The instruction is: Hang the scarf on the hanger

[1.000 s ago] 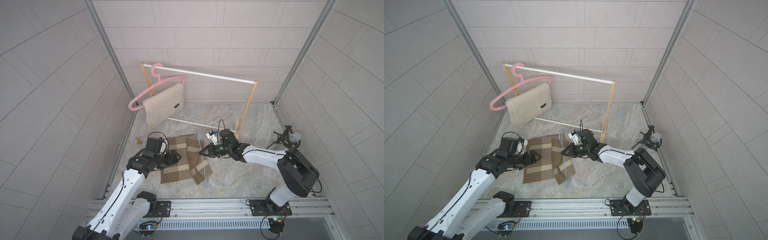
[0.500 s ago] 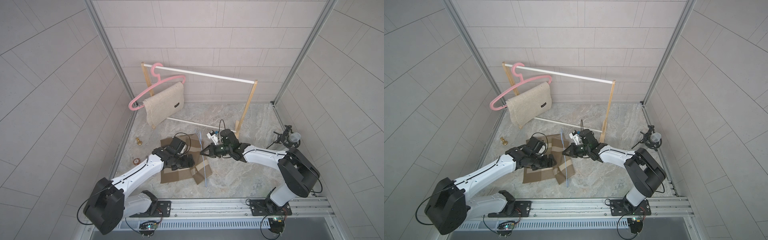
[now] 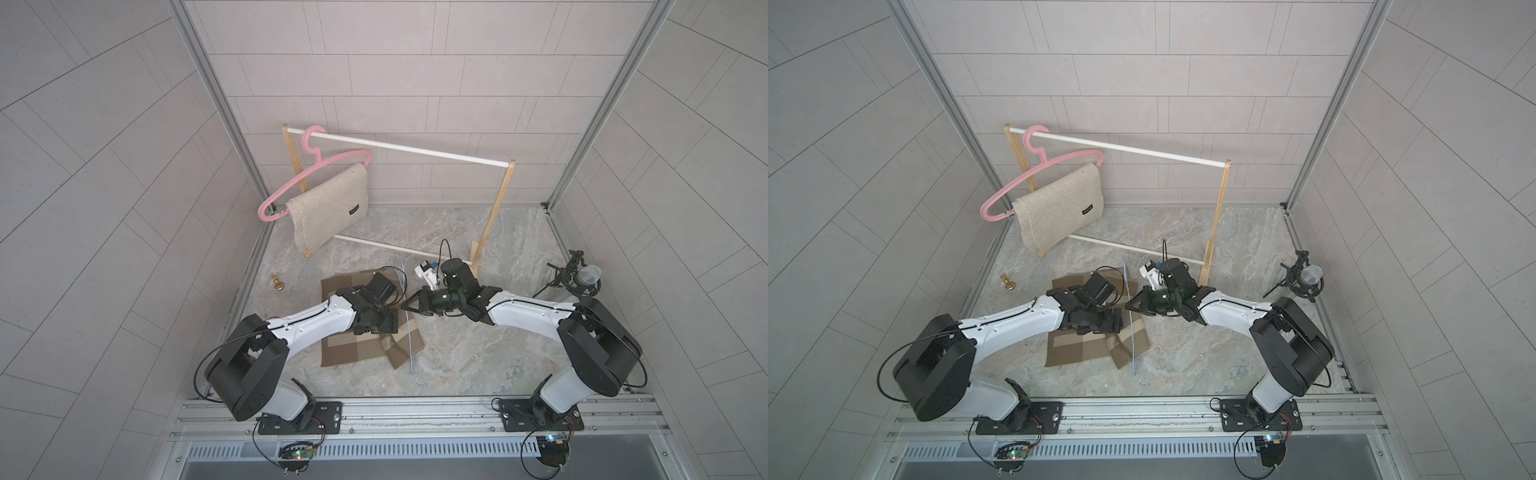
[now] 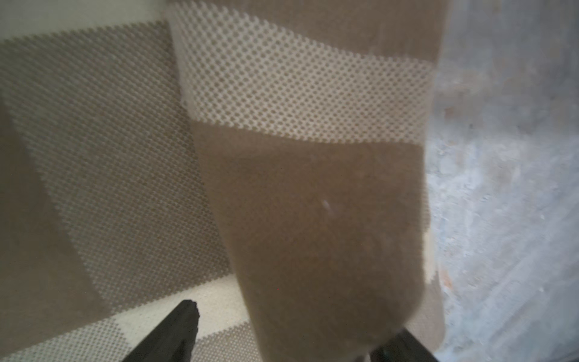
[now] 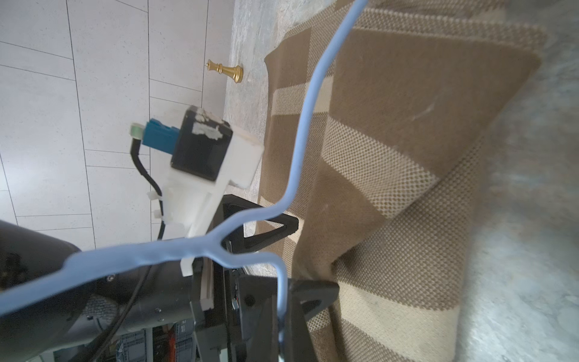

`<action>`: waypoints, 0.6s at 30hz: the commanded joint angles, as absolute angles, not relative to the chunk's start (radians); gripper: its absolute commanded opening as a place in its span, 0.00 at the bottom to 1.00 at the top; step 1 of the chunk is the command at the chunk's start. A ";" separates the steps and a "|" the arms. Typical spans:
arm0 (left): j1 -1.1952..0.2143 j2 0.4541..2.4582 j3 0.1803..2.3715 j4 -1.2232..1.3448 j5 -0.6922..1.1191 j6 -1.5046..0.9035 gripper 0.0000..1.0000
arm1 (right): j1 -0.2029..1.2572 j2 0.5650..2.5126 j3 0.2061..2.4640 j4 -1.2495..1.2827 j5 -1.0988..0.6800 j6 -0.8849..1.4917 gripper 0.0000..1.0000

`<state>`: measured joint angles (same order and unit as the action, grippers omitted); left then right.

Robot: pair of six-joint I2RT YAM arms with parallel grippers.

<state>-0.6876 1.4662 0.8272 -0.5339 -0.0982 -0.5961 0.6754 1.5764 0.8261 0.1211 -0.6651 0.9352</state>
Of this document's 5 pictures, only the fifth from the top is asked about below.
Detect gold chess piece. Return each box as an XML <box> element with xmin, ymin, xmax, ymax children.
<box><xmin>206</xmin><ymin>60</ymin><xmax>244</xmax><ymax>84</ymax></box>

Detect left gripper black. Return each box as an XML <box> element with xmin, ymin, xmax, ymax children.
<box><xmin>191</xmin><ymin>195</ymin><xmax>339</xmax><ymax>361</ymax></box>

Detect brown striped scarf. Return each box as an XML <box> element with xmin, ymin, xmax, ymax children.
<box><xmin>270</xmin><ymin>1</ymin><xmax>546</xmax><ymax>361</ymax></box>

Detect light blue wire hanger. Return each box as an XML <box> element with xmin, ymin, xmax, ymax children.
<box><xmin>1</xmin><ymin>0</ymin><xmax>366</xmax><ymax>341</ymax></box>

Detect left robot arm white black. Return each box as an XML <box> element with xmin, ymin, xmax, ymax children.
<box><xmin>1</xmin><ymin>195</ymin><xmax>339</xmax><ymax>361</ymax></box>

